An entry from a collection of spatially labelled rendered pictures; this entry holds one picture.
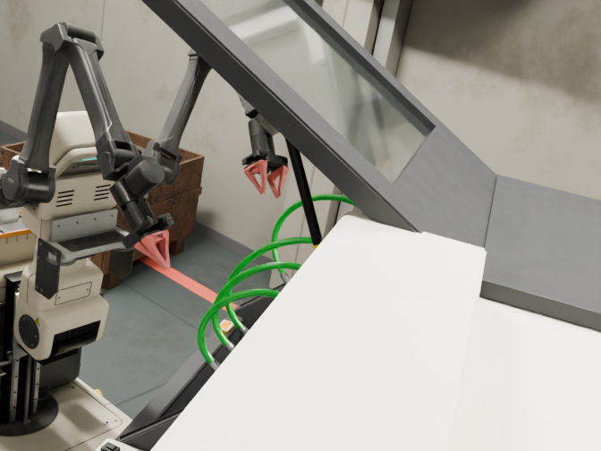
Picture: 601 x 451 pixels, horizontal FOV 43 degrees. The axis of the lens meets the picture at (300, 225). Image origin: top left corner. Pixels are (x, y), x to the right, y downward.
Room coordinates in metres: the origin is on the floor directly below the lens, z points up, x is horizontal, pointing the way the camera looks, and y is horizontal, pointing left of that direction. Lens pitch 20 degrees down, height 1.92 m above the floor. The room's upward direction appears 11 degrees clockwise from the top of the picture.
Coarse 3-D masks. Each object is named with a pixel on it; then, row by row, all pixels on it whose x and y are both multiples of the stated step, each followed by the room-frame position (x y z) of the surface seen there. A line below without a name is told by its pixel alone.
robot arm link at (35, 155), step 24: (72, 24) 1.77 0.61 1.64; (48, 48) 1.79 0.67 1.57; (48, 72) 1.78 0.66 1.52; (48, 96) 1.77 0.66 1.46; (48, 120) 1.76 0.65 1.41; (24, 144) 1.76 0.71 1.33; (48, 144) 1.76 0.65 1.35; (24, 168) 1.72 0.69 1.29; (48, 168) 1.77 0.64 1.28; (24, 192) 1.70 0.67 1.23; (48, 192) 1.74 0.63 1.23
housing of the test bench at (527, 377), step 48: (528, 192) 1.63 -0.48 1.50; (528, 240) 1.30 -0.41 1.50; (576, 240) 1.36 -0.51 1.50; (480, 288) 1.07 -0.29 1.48; (528, 288) 1.07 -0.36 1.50; (576, 288) 1.11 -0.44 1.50; (480, 336) 0.93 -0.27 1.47; (528, 336) 0.96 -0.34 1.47; (576, 336) 0.99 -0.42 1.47; (480, 384) 0.80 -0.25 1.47; (528, 384) 0.83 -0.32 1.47; (576, 384) 0.85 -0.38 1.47; (480, 432) 0.70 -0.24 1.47; (528, 432) 0.72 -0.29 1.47; (576, 432) 0.74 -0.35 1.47
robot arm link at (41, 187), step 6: (30, 174) 1.73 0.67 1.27; (36, 174) 1.74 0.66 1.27; (42, 174) 1.76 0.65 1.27; (30, 180) 1.72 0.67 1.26; (36, 180) 1.73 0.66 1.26; (42, 180) 1.74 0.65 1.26; (48, 180) 1.75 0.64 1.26; (30, 186) 1.71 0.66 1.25; (36, 186) 1.72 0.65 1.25; (42, 186) 1.73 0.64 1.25; (48, 186) 1.75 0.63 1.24; (30, 192) 1.71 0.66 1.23; (36, 192) 1.72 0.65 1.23; (42, 192) 1.73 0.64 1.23; (24, 198) 1.71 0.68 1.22; (30, 198) 1.72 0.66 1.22; (36, 198) 1.73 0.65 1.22; (42, 198) 1.74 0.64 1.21; (18, 204) 1.71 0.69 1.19; (36, 204) 1.75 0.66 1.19
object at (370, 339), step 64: (320, 256) 0.91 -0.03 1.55; (384, 256) 0.95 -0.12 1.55; (448, 256) 1.00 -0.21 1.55; (320, 320) 0.73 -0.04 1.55; (384, 320) 0.76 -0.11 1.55; (448, 320) 0.79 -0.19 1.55; (256, 384) 0.58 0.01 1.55; (320, 384) 0.60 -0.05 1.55; (384, 384) 0.63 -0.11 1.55; (448, 384) 0.65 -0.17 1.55; (192, 448) 0.48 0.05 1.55; (256, 448) 0.49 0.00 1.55; (320, 448) 0.51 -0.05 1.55; (384, 448) 0.53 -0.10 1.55; (448, 448) 0.54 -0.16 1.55
